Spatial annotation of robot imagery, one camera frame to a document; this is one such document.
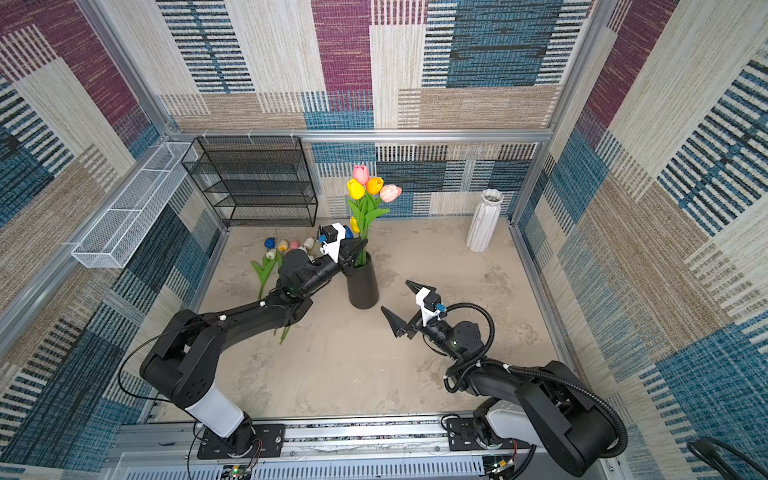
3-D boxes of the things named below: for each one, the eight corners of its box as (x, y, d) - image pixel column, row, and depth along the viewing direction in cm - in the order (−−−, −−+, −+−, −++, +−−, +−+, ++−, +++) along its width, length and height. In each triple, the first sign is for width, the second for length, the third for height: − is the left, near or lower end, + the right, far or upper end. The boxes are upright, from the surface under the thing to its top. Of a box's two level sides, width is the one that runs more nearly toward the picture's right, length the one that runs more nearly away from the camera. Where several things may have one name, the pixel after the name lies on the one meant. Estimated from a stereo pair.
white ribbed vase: (468, 252, 112) (483, 205, 94) (464, 236, 118) (478, 188, 100) (488, 252, 112) (507, 205, 94) (484, 235, 118) (501, 188, 100)
